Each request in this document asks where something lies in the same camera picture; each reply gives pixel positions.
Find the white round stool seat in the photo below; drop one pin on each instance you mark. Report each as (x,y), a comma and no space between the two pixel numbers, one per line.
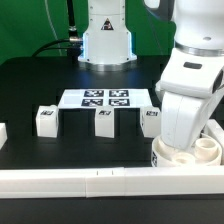
(205,151)

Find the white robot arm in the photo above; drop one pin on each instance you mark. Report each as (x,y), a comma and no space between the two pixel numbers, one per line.
(192,82)

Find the white front fence rail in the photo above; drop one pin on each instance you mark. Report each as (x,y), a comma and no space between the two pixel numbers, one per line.
(48,183)

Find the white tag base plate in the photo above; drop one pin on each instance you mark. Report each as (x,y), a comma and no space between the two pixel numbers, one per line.
(91,98)

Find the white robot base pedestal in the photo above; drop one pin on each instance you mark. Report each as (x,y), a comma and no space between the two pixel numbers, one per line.
(107,41)

